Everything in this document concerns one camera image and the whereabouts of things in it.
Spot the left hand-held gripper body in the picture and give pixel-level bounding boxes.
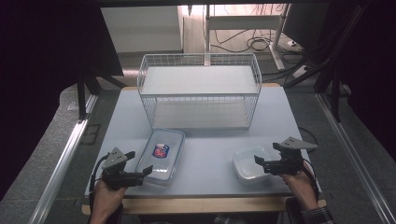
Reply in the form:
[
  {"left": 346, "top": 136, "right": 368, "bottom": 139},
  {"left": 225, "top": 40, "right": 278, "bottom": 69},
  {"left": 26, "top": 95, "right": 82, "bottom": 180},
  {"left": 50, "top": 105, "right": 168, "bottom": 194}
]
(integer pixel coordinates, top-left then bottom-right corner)
[{"left": 100, "top": 147, "right": 145, "bottom": 191}]

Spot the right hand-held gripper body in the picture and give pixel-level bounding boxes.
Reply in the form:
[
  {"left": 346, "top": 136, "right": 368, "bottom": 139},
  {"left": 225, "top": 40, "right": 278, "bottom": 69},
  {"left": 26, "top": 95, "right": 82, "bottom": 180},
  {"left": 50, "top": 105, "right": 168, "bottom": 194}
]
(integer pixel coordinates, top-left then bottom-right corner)
[{"left": 262, "top": 135, "right": 318, "bottom": 176}]

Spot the small white plastic container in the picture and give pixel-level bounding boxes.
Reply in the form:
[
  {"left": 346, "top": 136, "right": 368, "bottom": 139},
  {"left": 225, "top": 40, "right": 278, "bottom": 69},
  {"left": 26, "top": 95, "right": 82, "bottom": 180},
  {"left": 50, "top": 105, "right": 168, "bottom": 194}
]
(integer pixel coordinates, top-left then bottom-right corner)
[{"left": 232, "top": 145, "right": 276, "bottom": 185}]

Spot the clear lidded container with label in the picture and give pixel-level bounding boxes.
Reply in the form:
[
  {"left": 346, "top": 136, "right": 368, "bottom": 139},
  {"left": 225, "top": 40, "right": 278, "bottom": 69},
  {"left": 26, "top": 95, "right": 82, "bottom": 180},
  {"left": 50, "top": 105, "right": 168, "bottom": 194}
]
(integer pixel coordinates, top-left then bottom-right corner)
[{"left": 135, "top": 128, "right": 187, "bottom": 188}]

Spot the white wire shelf rack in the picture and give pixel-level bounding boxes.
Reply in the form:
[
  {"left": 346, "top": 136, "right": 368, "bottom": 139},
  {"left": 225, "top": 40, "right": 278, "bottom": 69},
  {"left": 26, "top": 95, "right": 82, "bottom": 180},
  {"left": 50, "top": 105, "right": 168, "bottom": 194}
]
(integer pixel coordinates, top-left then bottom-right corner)
[{"left": 136, "top": 52, "right": 262, "bottom": 131}]

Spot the person's right hand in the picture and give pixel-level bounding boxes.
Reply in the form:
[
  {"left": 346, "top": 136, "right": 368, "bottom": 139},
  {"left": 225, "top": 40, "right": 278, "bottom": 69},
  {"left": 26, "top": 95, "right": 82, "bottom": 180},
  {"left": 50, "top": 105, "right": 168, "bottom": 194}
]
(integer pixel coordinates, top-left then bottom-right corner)
[{"left": 279, "top": 169, "right": 319, "bottom": 210}]

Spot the person's left hand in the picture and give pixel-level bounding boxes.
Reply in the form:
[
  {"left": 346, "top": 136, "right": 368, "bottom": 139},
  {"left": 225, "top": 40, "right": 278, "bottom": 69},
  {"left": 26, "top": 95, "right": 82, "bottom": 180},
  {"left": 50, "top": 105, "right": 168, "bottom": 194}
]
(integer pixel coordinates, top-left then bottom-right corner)
[{"left": 90, "top": 178, "right": 127, "bottom": 209}]

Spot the dark floor grate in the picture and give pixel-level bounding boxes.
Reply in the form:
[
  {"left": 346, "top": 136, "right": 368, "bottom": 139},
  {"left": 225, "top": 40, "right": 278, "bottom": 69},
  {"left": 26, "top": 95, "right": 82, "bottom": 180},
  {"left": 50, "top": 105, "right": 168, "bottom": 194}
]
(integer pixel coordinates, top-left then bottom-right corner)
[{"left": 79, "top": 123, "right": 102, "bottom": 147}]

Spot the black metal stand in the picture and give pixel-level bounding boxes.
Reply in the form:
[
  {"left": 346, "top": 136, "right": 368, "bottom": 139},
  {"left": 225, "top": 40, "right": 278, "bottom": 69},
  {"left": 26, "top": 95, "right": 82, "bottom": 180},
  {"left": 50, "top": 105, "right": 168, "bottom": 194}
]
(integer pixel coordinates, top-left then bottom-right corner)
[
  {"left": 76, "top": 66, "right": 127, "bottom": 121},
  {"left": 329, "top": 68, "right": 344, "bottom": 123}
]

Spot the white power strip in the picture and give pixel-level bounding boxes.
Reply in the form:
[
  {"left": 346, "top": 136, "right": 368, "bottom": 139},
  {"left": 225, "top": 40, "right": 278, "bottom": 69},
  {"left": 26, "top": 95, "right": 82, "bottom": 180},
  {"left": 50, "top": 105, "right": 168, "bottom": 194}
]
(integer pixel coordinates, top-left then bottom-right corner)
[{"left": 292, "top": 64, "right": 312, "bottom": 79}]

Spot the dark curtain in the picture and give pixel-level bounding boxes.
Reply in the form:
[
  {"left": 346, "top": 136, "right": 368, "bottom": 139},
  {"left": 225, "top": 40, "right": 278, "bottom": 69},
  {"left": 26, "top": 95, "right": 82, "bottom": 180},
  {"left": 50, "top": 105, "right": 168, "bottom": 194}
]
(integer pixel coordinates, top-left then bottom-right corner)
[
  {"left": 326, "top": 0, "right": 396, "bottom": 154},
  {"left": 0, "top": 0, "right": 124, "bottom": 201}
]

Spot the black monitor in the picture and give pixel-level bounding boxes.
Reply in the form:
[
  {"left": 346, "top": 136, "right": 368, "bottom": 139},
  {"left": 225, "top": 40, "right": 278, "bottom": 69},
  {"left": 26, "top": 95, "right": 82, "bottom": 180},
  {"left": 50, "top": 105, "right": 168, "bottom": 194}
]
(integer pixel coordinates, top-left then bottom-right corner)
[{"left": 281, "top": 3, "right": 332, "bottom": 51}]

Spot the white cabinet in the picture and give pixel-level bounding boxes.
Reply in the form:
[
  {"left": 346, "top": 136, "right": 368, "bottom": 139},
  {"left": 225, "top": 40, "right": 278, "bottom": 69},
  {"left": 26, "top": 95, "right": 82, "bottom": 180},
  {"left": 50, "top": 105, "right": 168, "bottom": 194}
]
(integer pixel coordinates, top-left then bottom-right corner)
[{"left": 100, "top": 6, "right": 183, "bottom": 54}]

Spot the left hand-held gripper black cable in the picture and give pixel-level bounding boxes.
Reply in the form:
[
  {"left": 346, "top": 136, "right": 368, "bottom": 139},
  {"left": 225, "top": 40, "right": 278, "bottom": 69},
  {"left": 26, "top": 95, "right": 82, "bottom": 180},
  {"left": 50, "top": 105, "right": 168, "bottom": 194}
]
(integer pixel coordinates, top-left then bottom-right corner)
[{"left": 88, "top": 153, "right": 110, "bottom": 206}]

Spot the hand-held gripper black cable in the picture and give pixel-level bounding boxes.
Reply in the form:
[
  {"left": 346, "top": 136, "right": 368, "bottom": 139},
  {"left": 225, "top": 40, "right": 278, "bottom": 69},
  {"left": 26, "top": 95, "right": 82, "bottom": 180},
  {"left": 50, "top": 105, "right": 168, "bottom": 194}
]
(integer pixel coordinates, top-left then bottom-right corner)
[
  {"left": 88, "top": 153, "right": 110, "bottom": 206},
  {"left": 302, "top": 158, "right": 321, "bottom": 202}
]

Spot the right hand-held gripper black cable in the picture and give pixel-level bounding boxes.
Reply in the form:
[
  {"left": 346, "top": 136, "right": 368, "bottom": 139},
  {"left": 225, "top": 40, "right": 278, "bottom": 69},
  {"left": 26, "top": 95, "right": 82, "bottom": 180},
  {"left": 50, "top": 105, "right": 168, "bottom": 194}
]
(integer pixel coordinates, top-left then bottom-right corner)
[{"left": 302, "top": 158, "right": 321, "bottom": 202}]

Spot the thin black floor cable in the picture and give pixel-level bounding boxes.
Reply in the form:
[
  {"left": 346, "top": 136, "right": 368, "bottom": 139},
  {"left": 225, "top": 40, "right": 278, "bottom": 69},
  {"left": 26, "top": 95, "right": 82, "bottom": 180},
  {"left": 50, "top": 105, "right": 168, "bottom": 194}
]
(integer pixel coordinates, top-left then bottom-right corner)
[{"left": 298, "top": 125, "right": 318, "bottom": 147}]

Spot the aluminium floor rail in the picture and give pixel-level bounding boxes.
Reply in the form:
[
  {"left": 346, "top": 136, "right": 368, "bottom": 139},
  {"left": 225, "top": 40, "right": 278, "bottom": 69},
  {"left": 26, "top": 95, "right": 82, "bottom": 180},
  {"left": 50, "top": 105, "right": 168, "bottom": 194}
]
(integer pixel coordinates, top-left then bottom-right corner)
[
  {"left": 28, "top": 92, "right": 99, "bottom": 224},
  {"left": 315, "top": 92, "right": 396, "bottom": 224}
]

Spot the bundle of black floor cables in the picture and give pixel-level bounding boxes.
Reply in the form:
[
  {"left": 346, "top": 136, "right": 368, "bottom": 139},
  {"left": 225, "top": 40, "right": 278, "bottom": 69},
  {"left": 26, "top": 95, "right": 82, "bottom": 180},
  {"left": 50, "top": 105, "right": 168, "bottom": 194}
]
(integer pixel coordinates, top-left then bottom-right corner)
[{"left": 209, "top": 28, "right": 282, "bottom": 54}]

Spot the white desk frame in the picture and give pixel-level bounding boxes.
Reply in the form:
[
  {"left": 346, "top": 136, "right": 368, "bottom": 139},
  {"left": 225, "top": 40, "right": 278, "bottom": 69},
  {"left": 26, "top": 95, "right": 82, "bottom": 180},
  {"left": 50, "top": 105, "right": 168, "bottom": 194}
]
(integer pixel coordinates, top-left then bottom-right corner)
[{"left": 204, "top": 3, "right": 292, "bottom": 71}]

